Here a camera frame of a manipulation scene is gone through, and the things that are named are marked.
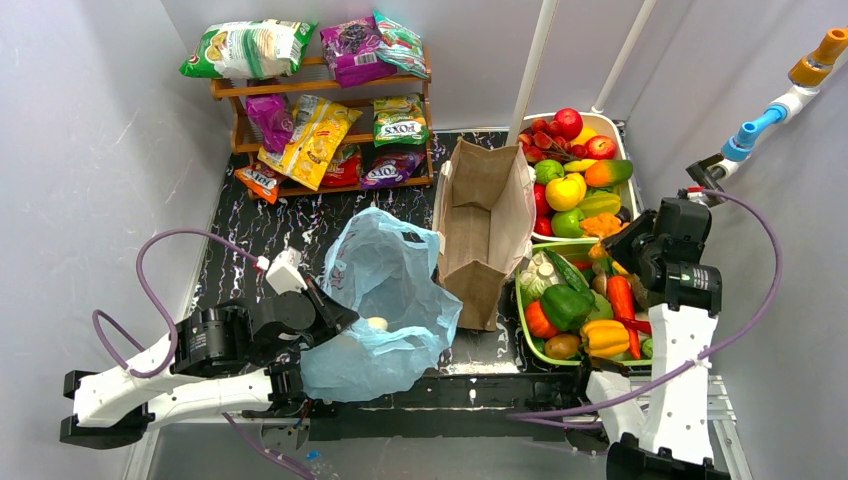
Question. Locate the light blue plastic grocery bag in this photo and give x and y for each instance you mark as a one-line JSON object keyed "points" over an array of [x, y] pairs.
{"points": [[381, 266]]}

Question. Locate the red apple top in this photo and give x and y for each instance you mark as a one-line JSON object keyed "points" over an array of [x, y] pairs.
{"points": [[568, 122]]}

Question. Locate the yellow snack bag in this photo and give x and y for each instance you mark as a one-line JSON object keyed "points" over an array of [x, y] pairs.
{"points": [[320, 125]]}

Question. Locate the brown kiwi potato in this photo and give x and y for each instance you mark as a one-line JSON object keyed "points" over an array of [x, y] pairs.
{"points": [[562, 347]]}

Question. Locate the white pipe left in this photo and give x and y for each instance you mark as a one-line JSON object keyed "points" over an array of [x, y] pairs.
{"points": [[542, 30]]}

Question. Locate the brown paper bag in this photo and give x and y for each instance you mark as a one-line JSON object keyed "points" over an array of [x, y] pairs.
{"points": [[484, 214]]}

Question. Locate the green bell pepper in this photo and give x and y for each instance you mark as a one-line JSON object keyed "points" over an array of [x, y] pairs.
{"points": [[565, 308]]}

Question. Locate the white radish with leaves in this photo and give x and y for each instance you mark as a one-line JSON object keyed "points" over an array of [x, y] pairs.
{"points": [[378, 323]]}

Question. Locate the yellow bell pepper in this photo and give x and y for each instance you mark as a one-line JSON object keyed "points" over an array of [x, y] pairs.
{"points": [[604, 338]]}

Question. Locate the green Fox's candy bag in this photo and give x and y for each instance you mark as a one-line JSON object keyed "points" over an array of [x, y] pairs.
{"points": [[399, 120]]}

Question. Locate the white pipe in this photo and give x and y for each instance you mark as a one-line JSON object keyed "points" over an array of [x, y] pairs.
{"points": [[542, 30], [623, 56]]}

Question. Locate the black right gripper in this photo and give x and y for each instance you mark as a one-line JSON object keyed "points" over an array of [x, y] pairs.
{"points": [[626, 246]]}

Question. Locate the purple Fox's candy bag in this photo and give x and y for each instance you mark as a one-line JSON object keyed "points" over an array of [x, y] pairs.
{"points": [[391, 169]]}

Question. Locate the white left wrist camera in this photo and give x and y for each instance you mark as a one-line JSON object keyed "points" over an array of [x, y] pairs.
{"points": [[282, 272]]}

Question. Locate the wooden snack shelf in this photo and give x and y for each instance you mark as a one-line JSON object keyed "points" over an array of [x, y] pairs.
{"points": [[314, 78]]}

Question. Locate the white garlic cabbage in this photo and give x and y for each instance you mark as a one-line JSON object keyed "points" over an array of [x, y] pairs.
{"points": [[537, 277]]}

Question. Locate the red carrot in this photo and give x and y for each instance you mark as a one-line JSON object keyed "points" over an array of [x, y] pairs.
{"points": [[620, 296]]}

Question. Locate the purple snack bag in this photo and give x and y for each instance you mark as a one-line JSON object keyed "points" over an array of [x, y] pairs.
{"points": [[272, 114], [350, 52]]}

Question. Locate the red apple right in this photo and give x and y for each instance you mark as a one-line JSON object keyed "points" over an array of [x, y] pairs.
{"points": [[601, 147]]}

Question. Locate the mango orange green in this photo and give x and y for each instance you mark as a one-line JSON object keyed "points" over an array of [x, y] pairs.
{"points": [[608, 173]]}

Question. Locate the purple snack bag middle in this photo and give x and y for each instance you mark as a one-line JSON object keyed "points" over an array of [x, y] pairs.
{"points": [[272, 114]]}

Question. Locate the red apple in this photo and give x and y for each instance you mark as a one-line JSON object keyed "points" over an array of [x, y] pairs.
{"points": [[568, 122], [601, 147]]}

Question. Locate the orange food piece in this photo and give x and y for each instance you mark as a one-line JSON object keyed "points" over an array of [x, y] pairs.
{"points": [[601, 227]]}

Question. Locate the red cherry bunch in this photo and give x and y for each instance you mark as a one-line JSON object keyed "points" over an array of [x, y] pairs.
{"points": [[546, 140]]}

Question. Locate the pipe with blue orange fittings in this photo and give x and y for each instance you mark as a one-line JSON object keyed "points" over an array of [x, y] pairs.
{"points": [[806, 79]]}

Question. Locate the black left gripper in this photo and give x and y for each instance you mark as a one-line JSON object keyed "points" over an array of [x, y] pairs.
{"points": [[325, 312]]}

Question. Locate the yellow green starfruit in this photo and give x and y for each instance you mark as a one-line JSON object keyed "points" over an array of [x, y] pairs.
{"points": [[600, 203]]}

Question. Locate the orange snack bag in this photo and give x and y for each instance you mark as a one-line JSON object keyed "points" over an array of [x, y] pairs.
{"points": [[261, 181]]}

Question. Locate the green vegetable basket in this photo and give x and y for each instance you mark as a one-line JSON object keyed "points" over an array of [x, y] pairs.
{"points": [[573, 250]]}

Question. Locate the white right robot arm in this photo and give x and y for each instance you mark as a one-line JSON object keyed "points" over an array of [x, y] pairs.
{"points": [[669, 439]]}

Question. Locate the purple snack bag top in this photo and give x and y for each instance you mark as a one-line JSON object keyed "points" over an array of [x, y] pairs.
{"points": [[350, 52]]}

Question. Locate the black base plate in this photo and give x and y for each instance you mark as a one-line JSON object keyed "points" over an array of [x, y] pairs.
{"points": [[460, 406]]}

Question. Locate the orange tomato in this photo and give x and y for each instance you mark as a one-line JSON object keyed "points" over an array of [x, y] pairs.
{"points": [[537, 322]]}

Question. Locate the green white chips bag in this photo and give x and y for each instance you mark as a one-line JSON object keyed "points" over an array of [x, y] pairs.
{"points": [[250, 50]]}

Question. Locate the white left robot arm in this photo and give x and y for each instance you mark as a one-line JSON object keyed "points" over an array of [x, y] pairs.
{"points": [[237, 356]]}

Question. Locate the white pipe right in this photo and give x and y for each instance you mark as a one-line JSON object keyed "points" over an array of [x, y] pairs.
{"points": [[623, 56]]}

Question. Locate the lime green apple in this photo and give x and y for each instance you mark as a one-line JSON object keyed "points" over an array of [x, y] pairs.
{"points": [[566, 224]]}

